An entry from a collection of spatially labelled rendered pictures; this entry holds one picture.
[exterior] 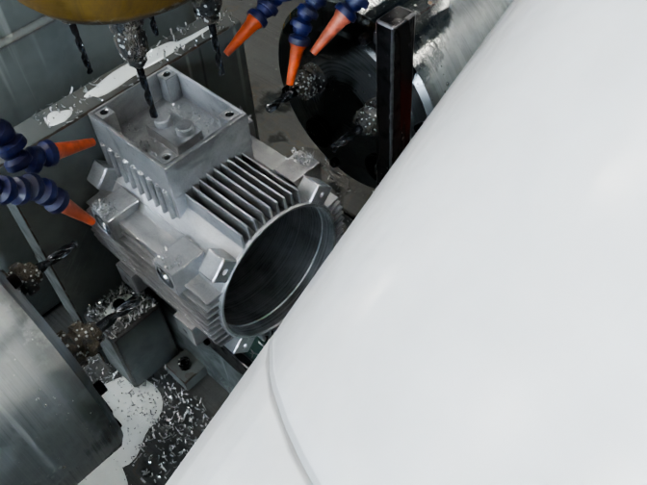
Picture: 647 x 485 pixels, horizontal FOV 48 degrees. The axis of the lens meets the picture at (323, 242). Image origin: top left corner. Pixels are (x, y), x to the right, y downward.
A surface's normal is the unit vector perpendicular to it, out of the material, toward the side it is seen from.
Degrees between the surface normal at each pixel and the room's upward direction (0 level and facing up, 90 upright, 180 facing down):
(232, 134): 90
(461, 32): 43
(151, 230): 0
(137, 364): 90
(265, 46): 0
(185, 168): 90
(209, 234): 36
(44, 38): 90
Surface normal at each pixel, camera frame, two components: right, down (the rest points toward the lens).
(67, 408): 0.63, 0.19
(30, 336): 0.41, -0.18
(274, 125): -0.06, -0.64
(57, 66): 0.72, 0.50
